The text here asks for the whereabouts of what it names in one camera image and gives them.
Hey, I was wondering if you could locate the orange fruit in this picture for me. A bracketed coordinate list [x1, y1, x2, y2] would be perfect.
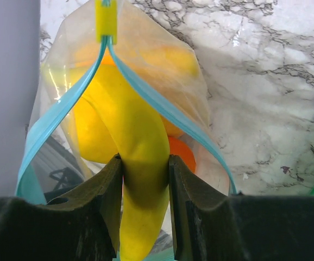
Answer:
[168, 136, 197, 173]

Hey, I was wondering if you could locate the yellow lemon front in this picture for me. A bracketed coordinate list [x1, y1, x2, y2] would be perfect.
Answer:
[73, 95, 118, 164]

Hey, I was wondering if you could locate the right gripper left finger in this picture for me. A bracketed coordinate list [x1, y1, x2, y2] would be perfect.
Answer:
[0, 156, 123, 260]

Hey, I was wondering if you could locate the red yellow mango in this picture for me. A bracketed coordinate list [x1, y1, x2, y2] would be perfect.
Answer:
[70, 44, 200, 78]

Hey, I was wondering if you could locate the clear zip top bag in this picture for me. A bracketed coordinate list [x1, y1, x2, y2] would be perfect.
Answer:
[16, 1, 236, 260]

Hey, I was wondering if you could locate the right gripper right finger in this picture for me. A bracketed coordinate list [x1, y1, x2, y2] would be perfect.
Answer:
[169, 156, 314, 260]

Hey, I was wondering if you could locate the yellow banana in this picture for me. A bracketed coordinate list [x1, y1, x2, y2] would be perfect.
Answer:
[85, 65, 169, 260]

